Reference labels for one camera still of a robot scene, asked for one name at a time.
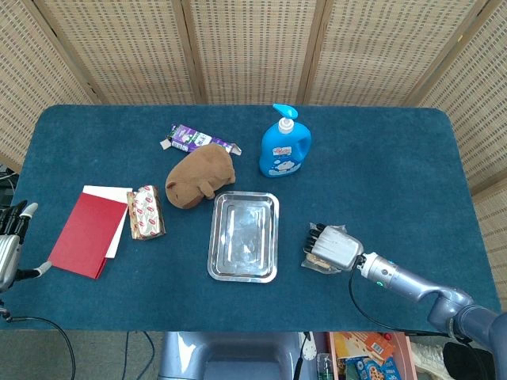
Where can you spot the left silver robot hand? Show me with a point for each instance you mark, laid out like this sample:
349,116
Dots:
10,241

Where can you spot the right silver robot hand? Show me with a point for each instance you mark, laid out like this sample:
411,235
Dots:
334,247

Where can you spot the bread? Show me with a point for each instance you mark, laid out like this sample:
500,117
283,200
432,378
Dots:
319,264

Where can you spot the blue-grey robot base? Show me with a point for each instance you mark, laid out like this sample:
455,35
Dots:
229,356

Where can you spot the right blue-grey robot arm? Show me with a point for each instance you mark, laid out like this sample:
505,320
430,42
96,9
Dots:
431,295

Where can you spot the stainless steel tray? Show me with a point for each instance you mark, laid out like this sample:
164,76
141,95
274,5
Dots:
244,236

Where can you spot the blue table cloth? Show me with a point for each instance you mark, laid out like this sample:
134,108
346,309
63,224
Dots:
356,190

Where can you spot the red folder with white paper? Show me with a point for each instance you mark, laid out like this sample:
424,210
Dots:
89,233

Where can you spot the blue pump soap bottle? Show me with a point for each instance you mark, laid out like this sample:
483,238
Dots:
283,150

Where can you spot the pink box of snack packages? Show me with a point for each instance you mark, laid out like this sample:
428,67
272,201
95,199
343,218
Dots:
368,356

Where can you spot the red-patterned wrapped snack bar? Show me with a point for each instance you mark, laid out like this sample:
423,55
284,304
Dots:
145,213

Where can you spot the white mesh bag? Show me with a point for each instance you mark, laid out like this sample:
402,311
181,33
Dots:
429,358

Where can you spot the brown capybara plush toy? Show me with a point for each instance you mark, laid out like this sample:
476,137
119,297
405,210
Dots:
202,174

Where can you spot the purple milk carton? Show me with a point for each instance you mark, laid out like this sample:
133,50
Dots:
194,139

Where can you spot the woven bamboo folding screen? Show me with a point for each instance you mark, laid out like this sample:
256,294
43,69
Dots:
253,47

